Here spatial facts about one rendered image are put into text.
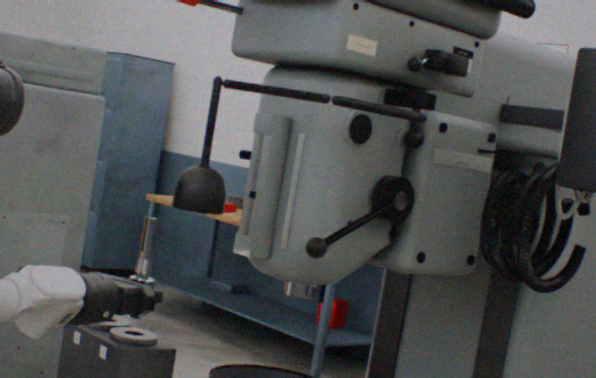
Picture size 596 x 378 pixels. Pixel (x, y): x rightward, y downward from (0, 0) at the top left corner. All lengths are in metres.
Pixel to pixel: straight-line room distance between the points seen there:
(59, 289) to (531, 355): 0.80
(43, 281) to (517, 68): 0.85
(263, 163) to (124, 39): 8.64
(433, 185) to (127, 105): 7.32
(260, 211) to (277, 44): 0.24
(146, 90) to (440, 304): 7.19
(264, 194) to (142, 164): 7.50
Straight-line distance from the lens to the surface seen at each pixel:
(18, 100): 1.38
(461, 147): 1.57
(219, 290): 7.74
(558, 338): 1.79
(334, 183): 1.41
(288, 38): 1.42
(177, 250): 8.86
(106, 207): 8.77
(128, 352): 1.77
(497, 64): 1.64
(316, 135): 1.40
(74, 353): 1.91
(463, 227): 1.60
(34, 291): 1.56
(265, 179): 1.41
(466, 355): 1.78
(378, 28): 1.40
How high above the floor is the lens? 1.52
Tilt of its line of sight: 3 degrees down
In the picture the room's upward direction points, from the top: 9 degrees clockwise
